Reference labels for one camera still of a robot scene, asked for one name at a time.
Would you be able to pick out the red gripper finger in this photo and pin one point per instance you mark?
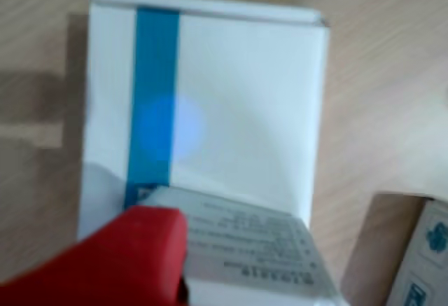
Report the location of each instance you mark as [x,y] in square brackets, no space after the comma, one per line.
[122,257]

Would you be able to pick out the white box with blue stripe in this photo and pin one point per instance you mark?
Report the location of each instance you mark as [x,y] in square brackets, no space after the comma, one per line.
[245,92]

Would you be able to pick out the translucent tape flap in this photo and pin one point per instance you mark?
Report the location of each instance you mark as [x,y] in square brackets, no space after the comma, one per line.
[105,187]

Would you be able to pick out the white box with printed icons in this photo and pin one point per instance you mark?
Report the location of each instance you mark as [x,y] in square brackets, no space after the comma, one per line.
[432,250]

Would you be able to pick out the small white box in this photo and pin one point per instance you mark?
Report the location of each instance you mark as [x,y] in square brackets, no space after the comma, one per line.
[252,250]

